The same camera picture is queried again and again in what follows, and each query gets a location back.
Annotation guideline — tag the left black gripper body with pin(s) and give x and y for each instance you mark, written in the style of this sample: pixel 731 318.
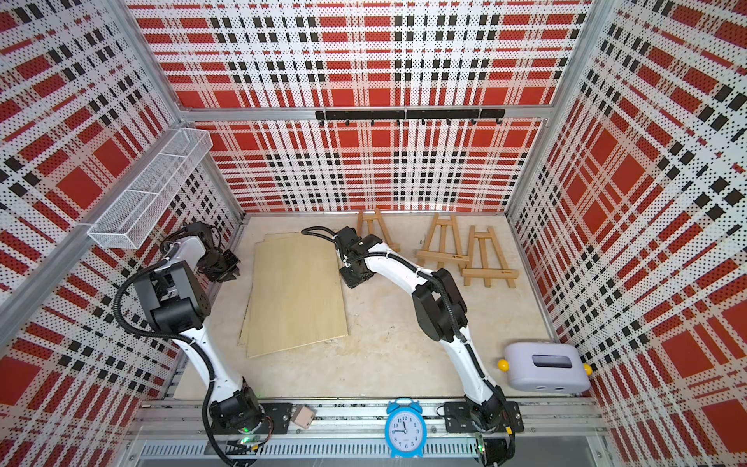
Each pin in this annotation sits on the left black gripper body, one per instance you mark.
pixel 218 266

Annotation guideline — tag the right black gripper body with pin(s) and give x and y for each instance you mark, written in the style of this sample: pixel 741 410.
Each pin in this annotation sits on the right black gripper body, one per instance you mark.
pixel 354 277

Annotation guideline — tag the wooden board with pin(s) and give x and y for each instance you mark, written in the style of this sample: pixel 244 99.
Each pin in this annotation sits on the wooden board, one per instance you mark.
pixel 296 295
pixel 244 331

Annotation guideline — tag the small wooden easel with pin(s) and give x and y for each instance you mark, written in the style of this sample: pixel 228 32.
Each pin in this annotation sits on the small wooden easel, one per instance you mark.
pixel 487 261

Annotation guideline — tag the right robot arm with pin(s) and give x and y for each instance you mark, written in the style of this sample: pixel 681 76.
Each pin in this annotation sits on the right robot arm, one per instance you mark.
pixel 441 314

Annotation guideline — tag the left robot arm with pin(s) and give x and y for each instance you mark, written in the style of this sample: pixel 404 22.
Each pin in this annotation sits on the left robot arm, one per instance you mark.
pixel 176 308

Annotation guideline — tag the small brown square block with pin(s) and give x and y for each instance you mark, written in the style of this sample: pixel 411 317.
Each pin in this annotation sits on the small brown square block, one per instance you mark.
pixel 303 416

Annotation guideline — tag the blue alarm clock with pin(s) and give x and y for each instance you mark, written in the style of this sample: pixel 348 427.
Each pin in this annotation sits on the blue alarm clock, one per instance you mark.
pixel 405 430

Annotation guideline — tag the lavender toaster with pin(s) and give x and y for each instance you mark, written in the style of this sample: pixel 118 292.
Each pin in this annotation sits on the lavender toaster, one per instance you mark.
pixel 545 367

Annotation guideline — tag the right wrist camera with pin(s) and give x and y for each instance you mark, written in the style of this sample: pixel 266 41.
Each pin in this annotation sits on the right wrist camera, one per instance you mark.
pixel 349 245

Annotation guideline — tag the white wire mesh basket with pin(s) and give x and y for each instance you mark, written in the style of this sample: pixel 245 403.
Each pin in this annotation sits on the white wire mesh basket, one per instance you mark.
pixel 131 218

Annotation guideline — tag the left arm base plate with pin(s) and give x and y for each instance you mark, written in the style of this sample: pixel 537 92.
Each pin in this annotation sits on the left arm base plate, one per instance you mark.
pixel 279 413

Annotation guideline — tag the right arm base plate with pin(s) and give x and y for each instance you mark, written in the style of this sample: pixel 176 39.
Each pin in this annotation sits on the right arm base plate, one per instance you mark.
pixel 458 418

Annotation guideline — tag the black hook rail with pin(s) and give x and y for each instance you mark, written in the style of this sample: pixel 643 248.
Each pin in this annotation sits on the black hook rail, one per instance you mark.
pixel 410 114

